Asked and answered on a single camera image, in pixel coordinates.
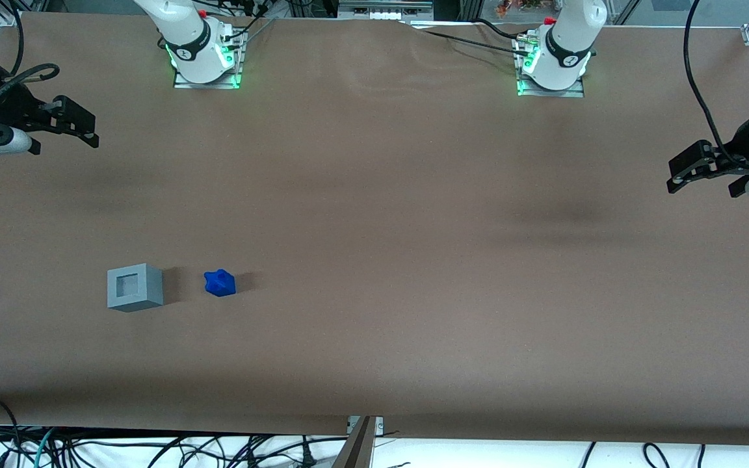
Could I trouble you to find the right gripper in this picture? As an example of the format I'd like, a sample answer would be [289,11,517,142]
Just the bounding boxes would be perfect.
[0,81,100,150]

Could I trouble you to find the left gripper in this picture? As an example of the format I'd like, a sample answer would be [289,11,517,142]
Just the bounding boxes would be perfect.
[666,117,749,195]

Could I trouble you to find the blue plastic part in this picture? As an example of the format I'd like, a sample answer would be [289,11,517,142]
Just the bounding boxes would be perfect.
[204,268,237,298]

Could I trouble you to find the gray square base block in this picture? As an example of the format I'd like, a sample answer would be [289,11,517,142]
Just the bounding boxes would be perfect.
[107,263,164,313]

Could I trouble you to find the orange objects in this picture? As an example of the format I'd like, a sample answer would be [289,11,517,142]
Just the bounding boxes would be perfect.
[495,0,545,18]

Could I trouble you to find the brown paper table cover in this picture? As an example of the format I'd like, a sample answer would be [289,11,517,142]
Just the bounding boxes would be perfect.
[0,12,749,447]

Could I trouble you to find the white power strip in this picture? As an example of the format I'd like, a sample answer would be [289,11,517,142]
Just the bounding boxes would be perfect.
[339,0,435,21]

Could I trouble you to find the dark aluminium beam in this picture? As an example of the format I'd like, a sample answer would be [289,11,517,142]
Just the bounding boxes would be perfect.
[332,416,376,468]

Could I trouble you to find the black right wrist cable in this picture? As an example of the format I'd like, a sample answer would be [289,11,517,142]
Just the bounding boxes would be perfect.
[0,62,61,125]

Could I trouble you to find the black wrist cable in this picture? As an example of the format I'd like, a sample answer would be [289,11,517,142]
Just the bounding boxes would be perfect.
[0,62,61,125]
[683,0,741,164]

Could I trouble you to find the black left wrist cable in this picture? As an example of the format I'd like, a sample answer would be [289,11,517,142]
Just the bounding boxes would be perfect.
[683,0,741,164]

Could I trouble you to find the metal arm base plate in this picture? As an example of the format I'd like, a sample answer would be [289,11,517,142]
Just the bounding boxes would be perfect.
[173,62,244,90]
[516,77,585,98]

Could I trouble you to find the teal cable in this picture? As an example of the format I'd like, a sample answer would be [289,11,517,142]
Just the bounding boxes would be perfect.
[29,427,58,468]

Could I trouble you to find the small metal bracket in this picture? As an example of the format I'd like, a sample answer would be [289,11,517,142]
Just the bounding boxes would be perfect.
[347,415,384,436]

